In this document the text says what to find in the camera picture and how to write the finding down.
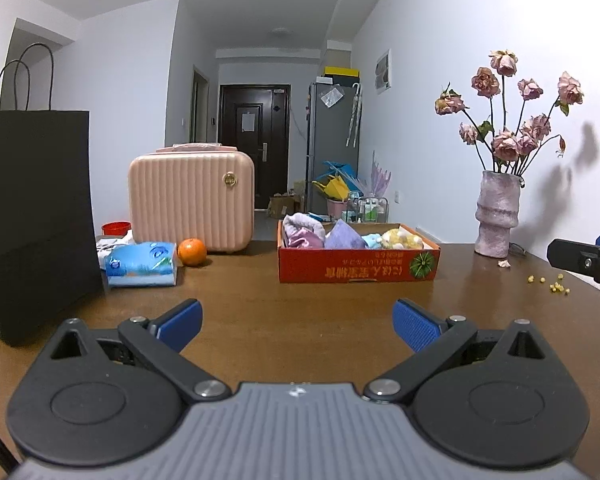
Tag black paper bag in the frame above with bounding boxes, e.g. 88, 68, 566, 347
0, 42, 106, 348

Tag white wall panel box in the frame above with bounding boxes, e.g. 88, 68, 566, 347
374, 49, 392, 96

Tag yellow bag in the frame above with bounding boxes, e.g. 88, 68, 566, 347
312, 175, 351, 200

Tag grey refrigerator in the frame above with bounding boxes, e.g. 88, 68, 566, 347
306, 81, 361, 216

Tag blue folding rack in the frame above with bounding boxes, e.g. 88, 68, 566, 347
322, 160, 366, 191

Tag white cables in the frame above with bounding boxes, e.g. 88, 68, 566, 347
96, 232, 136, 268

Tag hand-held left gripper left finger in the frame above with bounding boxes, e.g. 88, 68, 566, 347
50, 298, 232, 404

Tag pink textured vase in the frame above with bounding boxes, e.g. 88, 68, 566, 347
474, 170, 524, 260

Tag pink cloth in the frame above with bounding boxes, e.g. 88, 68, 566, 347
287, 229, 326, 249

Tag blue soft tissue pack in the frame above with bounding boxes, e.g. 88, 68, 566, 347
104, 241, 177, 288

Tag pink ribbed suitcase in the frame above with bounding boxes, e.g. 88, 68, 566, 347
127, 142, 256, 255

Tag dried pink roses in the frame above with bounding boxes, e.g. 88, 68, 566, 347
434, 49, 585, 177

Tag purple wing decoration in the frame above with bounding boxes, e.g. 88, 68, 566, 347
370, 150, 392, 200

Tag brown cardboard box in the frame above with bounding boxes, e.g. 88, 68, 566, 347
267, 194, 301, 219

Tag scattered yellow crumbs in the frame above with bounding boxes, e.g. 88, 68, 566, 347
527, 272, 571, 293

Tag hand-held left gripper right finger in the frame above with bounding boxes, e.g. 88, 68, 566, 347
362, 298, 549, 405

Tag yellow plush toy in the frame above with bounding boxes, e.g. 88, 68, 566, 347
380, 228, 424, 251

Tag dark wooden door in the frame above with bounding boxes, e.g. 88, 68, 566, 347
219, 84, 290, 211

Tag white wire trolley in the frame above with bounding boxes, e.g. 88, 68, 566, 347
349, 197, 391, 223

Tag purple towel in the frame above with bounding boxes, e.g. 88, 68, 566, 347
325, 220, 368, 250

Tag orange cardboard box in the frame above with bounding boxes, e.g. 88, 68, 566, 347
277, 219, 442, 283

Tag orange fruit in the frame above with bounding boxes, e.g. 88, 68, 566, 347
177, 237, 207, 267

